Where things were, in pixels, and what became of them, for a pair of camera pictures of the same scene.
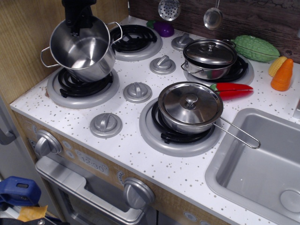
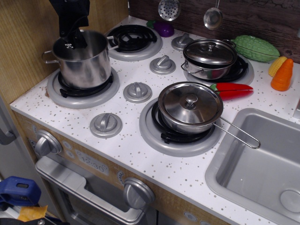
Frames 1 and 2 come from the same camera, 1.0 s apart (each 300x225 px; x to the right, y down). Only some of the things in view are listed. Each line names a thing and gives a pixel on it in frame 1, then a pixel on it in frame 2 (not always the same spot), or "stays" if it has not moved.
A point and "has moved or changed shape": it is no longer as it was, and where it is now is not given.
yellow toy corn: [275, 64] stays
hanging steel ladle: [213, 17] stays
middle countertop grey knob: [162, 65] stays
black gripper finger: [86, 21] to [79, 41]
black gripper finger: [75, 30] to [69, 41]
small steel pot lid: [210, 51] stays
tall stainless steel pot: [89, 56] has moved or changed shape
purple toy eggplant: [165, 29] stays
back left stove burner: [133, 42] stays
